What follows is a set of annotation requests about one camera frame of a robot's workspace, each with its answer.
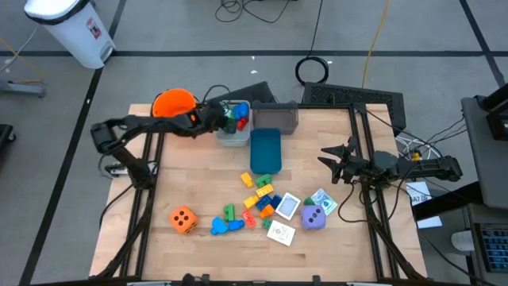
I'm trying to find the blue white card pack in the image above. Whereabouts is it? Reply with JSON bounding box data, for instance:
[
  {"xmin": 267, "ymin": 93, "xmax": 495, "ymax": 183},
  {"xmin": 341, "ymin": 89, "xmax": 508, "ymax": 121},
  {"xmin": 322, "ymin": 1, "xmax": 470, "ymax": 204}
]
[{"xmin": 310, "ymin": 187, "xmax": 339, "ymax": 217}]

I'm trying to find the black tangled floor cable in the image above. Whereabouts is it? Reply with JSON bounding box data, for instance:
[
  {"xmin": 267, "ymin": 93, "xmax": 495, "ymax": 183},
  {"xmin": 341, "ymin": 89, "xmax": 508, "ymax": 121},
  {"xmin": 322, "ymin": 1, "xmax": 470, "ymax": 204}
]
[{"xmin": 214, "ymin": 0, "xmax": 294, "ymax": 24}]

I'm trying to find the grey metal stand foot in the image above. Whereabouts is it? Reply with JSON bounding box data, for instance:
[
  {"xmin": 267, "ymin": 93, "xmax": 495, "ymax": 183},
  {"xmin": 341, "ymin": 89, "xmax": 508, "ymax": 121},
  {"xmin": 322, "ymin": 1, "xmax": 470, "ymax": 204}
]
[{"xmin": 0, "ymin": 79, "xmax": 48, "ymax": 99}]

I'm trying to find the black aluminium table frame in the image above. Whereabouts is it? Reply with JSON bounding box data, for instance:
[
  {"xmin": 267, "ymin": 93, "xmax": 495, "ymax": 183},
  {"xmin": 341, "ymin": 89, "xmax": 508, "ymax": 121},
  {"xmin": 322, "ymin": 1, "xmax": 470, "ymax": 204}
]
[{"xmin": 90, "ymin": 102, "xmax": 429, "ymax": 286}]

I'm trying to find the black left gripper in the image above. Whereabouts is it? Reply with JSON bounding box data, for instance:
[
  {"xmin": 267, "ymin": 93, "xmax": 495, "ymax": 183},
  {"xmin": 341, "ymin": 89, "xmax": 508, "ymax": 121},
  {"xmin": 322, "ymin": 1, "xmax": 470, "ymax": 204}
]
[{"xmin": 186, "ymin": 102, "xmax": 233, "ymax": 136}]

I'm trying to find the red-orange toy brick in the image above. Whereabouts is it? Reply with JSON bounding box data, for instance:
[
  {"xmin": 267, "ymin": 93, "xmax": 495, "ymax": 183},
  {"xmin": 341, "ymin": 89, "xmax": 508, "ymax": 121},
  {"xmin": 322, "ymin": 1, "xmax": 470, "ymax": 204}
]
[{"xmin": 241, "ymin": 208, "xmax": 257, "ymax": 229}]

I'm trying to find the backlit computer keyboard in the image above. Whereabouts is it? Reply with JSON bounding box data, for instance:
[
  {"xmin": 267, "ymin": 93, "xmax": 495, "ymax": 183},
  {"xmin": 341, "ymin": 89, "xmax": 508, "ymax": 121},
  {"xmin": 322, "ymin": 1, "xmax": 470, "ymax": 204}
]
[{"xmin": 474, "ymin": 222, "xmax": 508, "ymax": 275}]

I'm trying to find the light grey plastic bin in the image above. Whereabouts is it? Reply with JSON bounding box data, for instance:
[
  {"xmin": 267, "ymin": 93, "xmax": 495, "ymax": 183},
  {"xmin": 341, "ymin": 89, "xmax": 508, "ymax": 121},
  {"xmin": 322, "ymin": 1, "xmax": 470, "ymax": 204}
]
[{"xmin": 215, "ymin": 99, "xmax": 252, "ymax": 148}]

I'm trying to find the grey side desk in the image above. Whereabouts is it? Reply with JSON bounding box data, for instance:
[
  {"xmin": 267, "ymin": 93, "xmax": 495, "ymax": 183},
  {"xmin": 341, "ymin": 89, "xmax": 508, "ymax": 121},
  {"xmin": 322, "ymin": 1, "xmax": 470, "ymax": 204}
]
[{"xmin": 461, "ymin": 95, "xmax": 508, "ymax": 211}]

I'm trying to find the white round object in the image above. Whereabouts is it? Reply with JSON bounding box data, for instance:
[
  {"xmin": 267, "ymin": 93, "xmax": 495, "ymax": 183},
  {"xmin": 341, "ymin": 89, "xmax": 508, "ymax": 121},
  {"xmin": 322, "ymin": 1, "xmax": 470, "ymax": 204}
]
[{"xmin": 450, "ymin": 230, "xmax": 475, "ymax": 253}]

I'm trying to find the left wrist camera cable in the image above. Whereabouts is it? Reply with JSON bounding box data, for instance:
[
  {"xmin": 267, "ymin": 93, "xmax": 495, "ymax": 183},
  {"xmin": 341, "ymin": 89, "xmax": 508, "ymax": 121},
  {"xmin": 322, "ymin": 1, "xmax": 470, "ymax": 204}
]
[{"xmin": 202, "ymin": 83, "xmax": 232, "ymax": 105}]

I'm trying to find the black support beam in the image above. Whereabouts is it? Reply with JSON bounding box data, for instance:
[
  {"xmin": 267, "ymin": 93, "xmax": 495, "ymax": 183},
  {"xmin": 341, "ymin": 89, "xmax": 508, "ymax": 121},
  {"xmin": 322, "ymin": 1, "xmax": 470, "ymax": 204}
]
[{"xmin": 412, "ymin": 180, "xmax": 483, "ymax": 222}]

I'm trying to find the large blue toy block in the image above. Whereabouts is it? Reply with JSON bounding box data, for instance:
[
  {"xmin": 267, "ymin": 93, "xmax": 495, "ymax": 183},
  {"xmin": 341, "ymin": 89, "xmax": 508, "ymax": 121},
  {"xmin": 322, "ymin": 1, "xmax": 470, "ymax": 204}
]
[{"xmin": 233, "ymin": 102, "xmax": 250, "ymax": 122}]

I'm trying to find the black desktop device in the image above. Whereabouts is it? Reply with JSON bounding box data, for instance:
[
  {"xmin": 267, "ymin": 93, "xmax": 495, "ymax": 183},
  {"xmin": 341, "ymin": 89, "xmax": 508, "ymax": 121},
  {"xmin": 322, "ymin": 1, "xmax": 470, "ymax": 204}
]
[{"xmin": 478, "ymin": 81, "xmax": 508, "ymax": 142}]

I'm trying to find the black triangular panel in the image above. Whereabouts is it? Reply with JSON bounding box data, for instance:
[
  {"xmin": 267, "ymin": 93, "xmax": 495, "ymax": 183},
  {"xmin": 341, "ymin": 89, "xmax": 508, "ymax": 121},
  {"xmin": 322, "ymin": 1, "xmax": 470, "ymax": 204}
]
[{"xmin": 200, "ymin": 81, "xmax": 279, "ymax": 105}]

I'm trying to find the black coiled floor cable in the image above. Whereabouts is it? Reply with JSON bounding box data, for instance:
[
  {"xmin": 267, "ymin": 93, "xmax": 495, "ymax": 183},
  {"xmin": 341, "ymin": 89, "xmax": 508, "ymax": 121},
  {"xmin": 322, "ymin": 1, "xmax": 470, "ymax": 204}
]
[{"xmin": 294, "ymin": 0, "xmax": 330, "ymax": 87}]

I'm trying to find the orange pumpkin face bucket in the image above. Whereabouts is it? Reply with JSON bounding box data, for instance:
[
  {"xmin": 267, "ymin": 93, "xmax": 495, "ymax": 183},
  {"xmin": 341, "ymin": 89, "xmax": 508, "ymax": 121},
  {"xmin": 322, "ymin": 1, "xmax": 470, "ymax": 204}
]
[{"xmin": 152, "ymin": 87, "xmax": 198, "ymax": 122}]

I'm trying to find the yellow hanging cable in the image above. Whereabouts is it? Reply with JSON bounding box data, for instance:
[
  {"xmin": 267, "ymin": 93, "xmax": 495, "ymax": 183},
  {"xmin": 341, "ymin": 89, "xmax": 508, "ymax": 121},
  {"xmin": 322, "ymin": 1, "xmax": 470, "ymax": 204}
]
[{"xmin": 361, "ymin": 0, "xmax": 393, "ymax": 89}]

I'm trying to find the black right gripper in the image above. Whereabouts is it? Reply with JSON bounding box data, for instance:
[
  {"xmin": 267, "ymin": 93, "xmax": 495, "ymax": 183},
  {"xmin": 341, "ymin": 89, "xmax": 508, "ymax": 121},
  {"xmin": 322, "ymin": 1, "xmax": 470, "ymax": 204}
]
[{"xmin": 317, "ymin": 135, "xmax": 380, "ymax": 186}]

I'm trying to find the white trash can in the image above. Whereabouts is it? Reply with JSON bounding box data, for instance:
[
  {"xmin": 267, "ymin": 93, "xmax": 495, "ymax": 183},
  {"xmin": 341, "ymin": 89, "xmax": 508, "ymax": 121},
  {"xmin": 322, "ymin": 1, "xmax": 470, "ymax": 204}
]
[{"xmin": 23, "ymin": 0, "xmax": 117, "ymax": 71}]

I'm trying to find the smoky dark grey bin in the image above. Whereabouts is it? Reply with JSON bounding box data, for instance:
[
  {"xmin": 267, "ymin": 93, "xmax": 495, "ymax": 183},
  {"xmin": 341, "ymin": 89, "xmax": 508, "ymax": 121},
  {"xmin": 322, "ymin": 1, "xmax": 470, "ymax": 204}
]
[{"xmin": 252, "ymin": 99, "xmax": 300, "ymax": 136}]

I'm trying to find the black perforated metal case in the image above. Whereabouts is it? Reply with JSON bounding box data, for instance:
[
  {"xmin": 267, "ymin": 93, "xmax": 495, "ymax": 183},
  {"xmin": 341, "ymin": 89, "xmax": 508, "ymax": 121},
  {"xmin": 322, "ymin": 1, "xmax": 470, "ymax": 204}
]
[{"xmin": 301, "ymin": 82, "xmax": 406, "ymax": 136}]

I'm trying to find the dark grey lower desk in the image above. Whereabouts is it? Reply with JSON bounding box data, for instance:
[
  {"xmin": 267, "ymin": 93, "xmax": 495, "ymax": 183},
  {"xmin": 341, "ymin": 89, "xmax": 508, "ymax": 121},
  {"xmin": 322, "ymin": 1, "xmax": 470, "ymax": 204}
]
[{"xmin": 464, "ymin": 202, "xmax": 508, "ymax": 286}]

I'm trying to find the white printed paper sheet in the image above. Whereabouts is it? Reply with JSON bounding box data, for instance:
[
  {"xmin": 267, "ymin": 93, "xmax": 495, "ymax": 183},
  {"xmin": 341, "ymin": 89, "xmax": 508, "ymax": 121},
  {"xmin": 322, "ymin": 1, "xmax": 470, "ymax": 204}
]
[{"xmin": 404, "ymin": 180, "xmax": 433, "ymax": 207}]

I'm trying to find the orange foam die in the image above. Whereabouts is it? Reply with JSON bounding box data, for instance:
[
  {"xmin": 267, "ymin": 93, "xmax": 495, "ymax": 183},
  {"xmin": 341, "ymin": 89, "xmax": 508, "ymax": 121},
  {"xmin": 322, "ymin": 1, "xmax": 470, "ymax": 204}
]
[{"xmin": 169, "ymin": 205, "xmax": 199, "ymax": 234}]

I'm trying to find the teal plastic bin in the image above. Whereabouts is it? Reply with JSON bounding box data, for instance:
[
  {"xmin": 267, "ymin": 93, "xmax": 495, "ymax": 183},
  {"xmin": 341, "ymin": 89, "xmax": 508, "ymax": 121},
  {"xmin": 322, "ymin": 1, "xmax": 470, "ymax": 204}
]
[{"xmin": 249, "ymin": 127, "xmax": 283, "ymax": 176}]

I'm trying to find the purple foam die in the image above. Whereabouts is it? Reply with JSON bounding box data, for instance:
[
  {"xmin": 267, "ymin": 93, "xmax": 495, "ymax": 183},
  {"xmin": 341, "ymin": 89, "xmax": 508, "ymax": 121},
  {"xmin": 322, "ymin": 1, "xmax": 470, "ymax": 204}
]
[{"xmin": 300, "ymin": 204, "xmax": 328, "ymax": 231}]

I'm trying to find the white playing cards box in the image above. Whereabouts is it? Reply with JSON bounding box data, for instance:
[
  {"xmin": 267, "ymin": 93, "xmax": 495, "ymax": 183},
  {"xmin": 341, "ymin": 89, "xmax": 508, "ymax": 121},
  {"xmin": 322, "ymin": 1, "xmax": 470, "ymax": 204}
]
[{"xmin": 266, "ymin": 219, "xmax": 297, "ymax": 248}]

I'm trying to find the clear-lidded white card case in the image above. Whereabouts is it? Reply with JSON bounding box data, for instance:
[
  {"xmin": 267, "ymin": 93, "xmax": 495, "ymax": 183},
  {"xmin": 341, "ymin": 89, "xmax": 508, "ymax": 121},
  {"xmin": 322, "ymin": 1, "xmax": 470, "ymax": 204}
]
[{"xmin": 274, "ymin": 191, "xmax": 302, "ymax": 222}]

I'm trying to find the black equipment edge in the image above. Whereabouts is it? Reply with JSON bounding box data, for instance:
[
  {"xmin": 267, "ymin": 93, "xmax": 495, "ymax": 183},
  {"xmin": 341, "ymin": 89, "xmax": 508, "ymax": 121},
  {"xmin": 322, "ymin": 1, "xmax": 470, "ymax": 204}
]
[{"xmin": 0, "ymin": 123, "xmax": 17, "ymax": 154}]

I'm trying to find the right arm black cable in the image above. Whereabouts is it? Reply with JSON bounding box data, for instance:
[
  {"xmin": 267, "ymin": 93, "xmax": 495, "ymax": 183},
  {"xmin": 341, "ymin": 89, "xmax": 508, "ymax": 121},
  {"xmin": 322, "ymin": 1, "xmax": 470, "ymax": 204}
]
[{"xmin": 337, "ymin": 176, "xmax": 402, "ymax": 223}]

